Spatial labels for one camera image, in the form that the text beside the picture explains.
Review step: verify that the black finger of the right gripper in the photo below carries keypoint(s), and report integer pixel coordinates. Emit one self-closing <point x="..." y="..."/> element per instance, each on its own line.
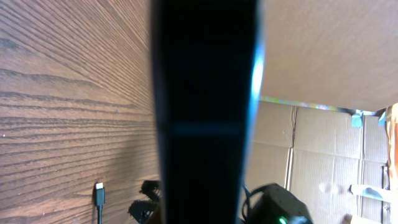
<point x="142" y="210"/>

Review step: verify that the smartphone with blue screen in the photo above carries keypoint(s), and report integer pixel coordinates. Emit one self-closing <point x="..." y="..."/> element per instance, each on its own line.
<point x="207" y="61"/>

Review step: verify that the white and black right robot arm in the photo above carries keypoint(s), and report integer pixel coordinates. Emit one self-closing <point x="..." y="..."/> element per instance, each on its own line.
<point x="266" y="204"/>

